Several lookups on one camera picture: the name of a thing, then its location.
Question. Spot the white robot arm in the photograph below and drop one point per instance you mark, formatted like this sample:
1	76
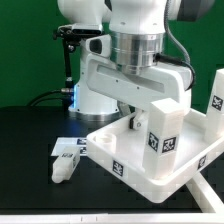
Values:
123	64

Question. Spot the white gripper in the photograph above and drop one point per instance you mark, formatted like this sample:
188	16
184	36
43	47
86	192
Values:
153	83

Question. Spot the black camera on stand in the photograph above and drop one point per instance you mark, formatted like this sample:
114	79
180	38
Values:
71	36

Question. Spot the white square desk top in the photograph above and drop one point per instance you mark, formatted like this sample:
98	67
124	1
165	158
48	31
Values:
120	150

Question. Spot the white marker base sheet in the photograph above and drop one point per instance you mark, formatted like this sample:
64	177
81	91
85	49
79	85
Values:
67	142

